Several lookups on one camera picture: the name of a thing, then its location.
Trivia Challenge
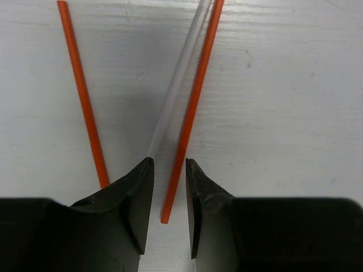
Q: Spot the orange chopstick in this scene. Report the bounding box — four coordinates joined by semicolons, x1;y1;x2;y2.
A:
57;1;110;189
161;0;224;224

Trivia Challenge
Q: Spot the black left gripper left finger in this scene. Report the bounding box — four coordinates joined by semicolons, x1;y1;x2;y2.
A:
1;158;154;271

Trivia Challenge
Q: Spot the orange chopstick left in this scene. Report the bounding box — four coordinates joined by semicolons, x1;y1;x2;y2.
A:
57;1;110;189

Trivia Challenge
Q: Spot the orange chopstick right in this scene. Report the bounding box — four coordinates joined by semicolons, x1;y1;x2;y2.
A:
161;0;224;224

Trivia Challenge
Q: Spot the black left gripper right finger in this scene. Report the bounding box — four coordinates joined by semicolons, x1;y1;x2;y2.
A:
185;159;362;271

